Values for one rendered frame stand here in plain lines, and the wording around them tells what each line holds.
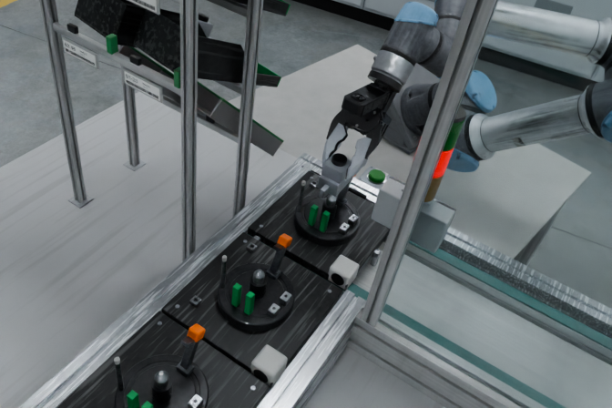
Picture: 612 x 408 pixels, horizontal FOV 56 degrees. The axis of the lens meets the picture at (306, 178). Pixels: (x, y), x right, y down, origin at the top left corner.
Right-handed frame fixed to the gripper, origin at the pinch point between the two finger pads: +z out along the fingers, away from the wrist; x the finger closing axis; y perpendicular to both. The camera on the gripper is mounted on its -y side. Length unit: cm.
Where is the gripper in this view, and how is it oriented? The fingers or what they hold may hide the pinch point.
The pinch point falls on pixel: (336, 167)
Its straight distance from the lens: 113.1
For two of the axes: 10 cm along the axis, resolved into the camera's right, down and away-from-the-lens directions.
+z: -4.6, 8.9, 0.6
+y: 3.3, 1.1, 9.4
